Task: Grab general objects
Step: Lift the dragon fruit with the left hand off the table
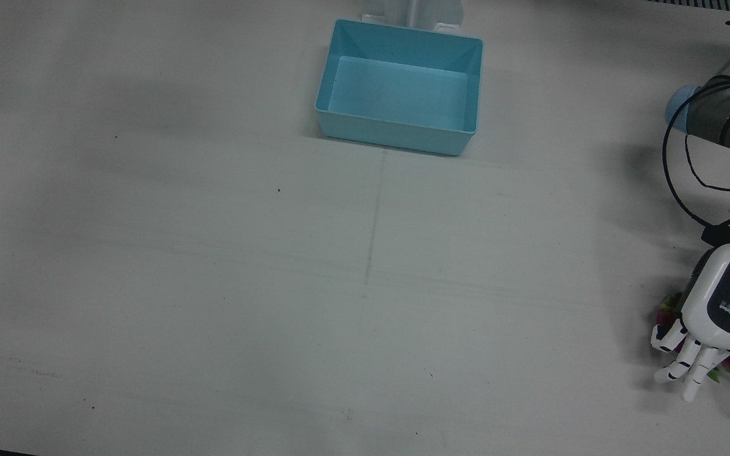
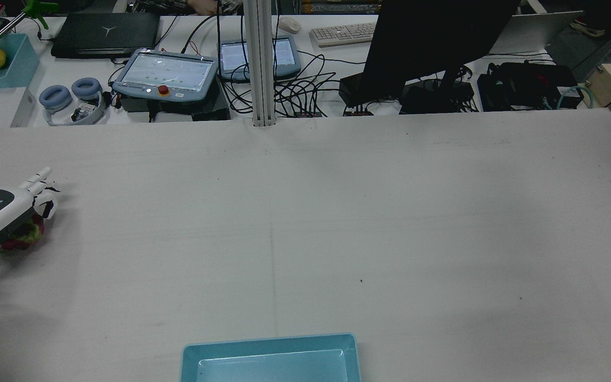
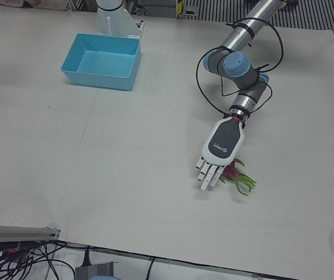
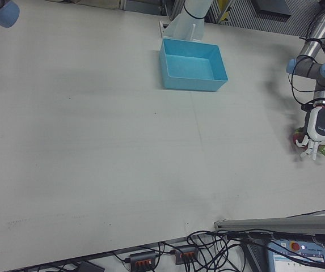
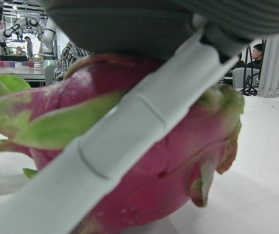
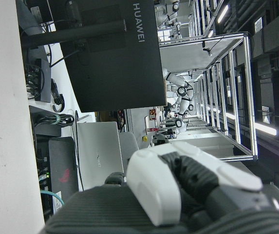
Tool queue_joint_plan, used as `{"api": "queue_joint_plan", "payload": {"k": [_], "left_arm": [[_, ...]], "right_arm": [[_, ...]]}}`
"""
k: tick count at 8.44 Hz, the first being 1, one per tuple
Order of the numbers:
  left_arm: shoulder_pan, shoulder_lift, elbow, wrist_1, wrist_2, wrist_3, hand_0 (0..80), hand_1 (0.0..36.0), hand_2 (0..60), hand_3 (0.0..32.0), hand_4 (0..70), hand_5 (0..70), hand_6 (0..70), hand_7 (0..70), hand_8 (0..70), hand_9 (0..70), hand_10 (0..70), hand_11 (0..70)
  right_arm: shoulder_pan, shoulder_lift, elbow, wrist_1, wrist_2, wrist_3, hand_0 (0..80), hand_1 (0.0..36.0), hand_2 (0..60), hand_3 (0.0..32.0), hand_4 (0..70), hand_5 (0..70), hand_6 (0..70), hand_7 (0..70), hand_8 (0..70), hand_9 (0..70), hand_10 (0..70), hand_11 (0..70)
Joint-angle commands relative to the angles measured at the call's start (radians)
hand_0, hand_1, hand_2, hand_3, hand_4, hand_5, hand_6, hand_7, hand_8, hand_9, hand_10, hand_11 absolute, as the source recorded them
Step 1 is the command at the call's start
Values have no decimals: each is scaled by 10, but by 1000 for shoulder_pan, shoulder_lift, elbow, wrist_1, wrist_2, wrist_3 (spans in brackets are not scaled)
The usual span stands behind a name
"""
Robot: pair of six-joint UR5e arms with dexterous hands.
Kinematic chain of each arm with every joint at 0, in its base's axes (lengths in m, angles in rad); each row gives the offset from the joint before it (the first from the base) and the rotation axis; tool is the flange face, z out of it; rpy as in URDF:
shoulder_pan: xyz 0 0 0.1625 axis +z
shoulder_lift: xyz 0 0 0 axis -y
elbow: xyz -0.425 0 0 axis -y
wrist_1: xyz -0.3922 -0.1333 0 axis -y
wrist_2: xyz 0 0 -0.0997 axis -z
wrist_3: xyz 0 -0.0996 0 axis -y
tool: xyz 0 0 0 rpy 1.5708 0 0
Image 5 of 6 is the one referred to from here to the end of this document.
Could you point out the pink dragon fruit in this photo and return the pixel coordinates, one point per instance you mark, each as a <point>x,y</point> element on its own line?
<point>154,185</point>

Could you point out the standing person dark clothes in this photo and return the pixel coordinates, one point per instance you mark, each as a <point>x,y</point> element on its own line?
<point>29,47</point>

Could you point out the grey chair back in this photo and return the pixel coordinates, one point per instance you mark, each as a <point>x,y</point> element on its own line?
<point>241,78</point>

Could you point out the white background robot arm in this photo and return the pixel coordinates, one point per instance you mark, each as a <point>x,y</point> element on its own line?
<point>48,36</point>

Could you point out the seated person in black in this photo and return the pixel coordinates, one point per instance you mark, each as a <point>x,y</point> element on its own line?
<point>256,58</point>

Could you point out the aluminium frame post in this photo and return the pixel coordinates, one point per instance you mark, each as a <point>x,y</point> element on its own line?
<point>274,68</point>

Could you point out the person in checkered garment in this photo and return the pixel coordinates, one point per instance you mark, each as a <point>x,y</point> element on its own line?
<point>67,58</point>

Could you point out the black white background robot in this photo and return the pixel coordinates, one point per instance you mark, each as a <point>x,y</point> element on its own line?
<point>20,25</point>

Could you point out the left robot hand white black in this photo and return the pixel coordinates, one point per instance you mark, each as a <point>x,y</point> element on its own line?
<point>119,136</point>

